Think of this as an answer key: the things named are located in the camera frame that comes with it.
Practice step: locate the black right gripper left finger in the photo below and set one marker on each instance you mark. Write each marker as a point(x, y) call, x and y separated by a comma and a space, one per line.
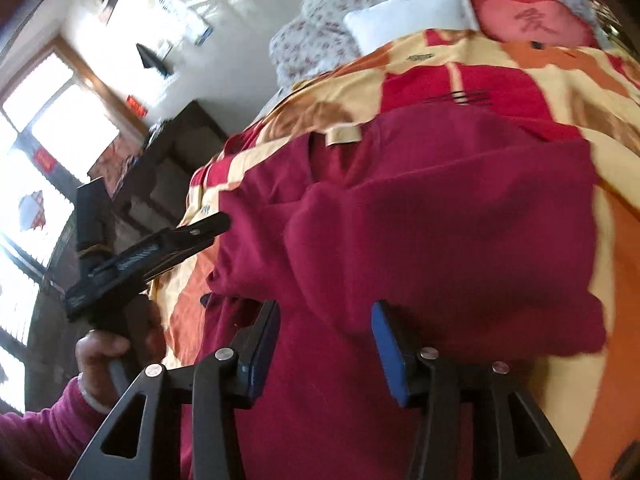
point(140, 438)

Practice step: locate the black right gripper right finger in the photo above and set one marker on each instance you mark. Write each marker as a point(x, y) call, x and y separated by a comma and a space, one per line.
point(476, 420)

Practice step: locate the dark red sweater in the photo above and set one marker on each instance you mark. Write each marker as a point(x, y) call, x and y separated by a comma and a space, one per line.
point(477, 230)

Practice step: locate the magenta left sleeve forearm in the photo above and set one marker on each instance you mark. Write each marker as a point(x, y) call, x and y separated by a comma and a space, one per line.
point(48, 444)

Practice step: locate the person's left hand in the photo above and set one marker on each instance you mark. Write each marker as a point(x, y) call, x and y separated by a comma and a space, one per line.
point(94, 354)

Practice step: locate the dark wooden cabinet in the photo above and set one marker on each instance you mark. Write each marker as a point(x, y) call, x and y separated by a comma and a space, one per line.
point(148, 195)

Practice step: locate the red orange patterned blanket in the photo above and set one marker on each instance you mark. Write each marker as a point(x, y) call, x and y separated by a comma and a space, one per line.
point(591, 399)

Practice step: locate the white pillow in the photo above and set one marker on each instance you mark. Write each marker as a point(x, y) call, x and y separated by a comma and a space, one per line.
point(389, 20)

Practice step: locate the red heart cushion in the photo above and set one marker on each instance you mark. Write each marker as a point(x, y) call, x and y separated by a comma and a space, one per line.
point(544, 21)

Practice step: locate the window with wooden frame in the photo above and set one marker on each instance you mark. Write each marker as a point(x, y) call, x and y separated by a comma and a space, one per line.
point(57, 119)

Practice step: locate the black wall television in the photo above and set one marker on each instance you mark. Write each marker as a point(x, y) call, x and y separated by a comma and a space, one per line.
point(151, 61)

